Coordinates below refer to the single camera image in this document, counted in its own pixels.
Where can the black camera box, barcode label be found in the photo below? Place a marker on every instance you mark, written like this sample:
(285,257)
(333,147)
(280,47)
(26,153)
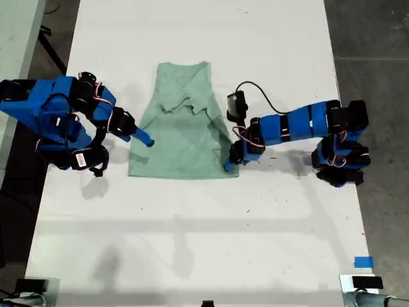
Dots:
(96,156)

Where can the blue tape strip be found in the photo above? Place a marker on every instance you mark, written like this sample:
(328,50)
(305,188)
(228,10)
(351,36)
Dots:
(363,262)

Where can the grey metal fixture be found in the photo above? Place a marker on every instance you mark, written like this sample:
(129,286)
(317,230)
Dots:
(367,300)
(28,300)

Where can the small black block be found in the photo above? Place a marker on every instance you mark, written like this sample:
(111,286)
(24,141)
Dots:
(207,303)

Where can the white mounting plate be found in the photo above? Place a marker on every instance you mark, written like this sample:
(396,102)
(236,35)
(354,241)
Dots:
(345,283)

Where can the small black box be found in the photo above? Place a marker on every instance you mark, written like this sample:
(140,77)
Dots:
(367,283)
(32,285)

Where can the pale green T-shirt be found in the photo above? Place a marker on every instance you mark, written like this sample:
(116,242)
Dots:
(179,144)

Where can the black camera stalk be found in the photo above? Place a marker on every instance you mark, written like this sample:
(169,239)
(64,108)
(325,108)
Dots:
(99,137)
(241,124)

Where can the black camera box, grey face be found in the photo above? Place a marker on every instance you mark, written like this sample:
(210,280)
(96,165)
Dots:
(236,105)

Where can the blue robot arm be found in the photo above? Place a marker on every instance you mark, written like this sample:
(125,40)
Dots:
(32,102)
(294,124)

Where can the black stand leg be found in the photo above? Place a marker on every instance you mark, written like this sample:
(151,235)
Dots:
(52,52)

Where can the pale grey side table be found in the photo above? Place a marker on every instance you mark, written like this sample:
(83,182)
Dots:
(16,38)

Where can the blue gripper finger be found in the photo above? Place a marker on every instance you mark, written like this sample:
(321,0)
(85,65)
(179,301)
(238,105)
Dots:
(142,137)
(230,164)

